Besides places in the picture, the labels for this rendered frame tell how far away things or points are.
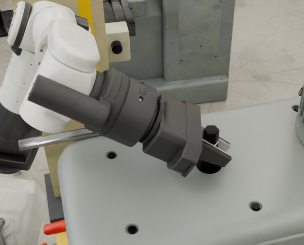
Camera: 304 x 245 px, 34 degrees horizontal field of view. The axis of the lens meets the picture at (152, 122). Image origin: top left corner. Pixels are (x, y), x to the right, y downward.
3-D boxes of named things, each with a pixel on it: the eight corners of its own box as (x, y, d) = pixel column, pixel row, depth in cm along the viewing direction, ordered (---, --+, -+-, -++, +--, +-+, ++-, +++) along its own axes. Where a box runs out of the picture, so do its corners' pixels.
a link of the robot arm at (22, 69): (91, 6, 94) (53, 95, 107) (22, -19, 90) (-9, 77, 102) (92, 39, 86) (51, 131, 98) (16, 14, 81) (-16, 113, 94)
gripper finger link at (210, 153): (221, 166, 73) (184, 150, 72) (234, 152, 71) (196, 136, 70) (222, 174, 72) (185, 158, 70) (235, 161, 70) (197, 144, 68)
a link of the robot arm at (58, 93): (96, 127, 74) (23, 96, 71) (129, 66, 70) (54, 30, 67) (95, 168, 64) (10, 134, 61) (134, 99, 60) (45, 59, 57)
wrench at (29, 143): (20, 155, 77) (19, 151, 76) (18, 139, 80) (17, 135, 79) (173, 126, 81) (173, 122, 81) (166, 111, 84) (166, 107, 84)
